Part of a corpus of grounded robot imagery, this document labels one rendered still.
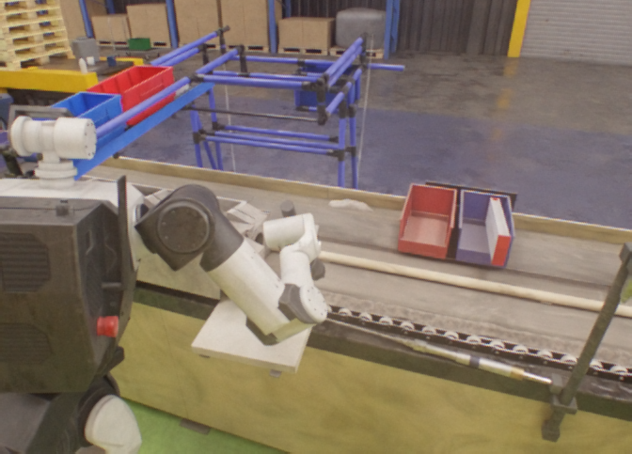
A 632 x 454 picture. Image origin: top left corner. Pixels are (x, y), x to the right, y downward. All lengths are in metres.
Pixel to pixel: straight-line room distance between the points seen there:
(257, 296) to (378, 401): 0.78
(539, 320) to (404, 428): 0.54
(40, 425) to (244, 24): 10.52
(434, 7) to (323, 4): 2.68
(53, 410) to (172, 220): 0.37
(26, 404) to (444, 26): 11.00
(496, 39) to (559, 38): 1.33
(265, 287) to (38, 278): 0.35
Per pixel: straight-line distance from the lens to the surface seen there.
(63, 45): 7.54
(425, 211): 1.91
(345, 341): 1.29
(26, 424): 0.85
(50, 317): 0.68
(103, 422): 0.92
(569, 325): 1.55
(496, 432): 1.48
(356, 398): 1.46
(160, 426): 2.13
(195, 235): 0.68
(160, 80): 1.75
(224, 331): 1.28
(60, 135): 0.78
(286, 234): 1.01
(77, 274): 0.63
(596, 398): 1.36
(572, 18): 11.44
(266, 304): 0.77
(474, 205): 1.90
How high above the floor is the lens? 1.69
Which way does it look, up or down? 30 degrees down
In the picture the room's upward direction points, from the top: straight up
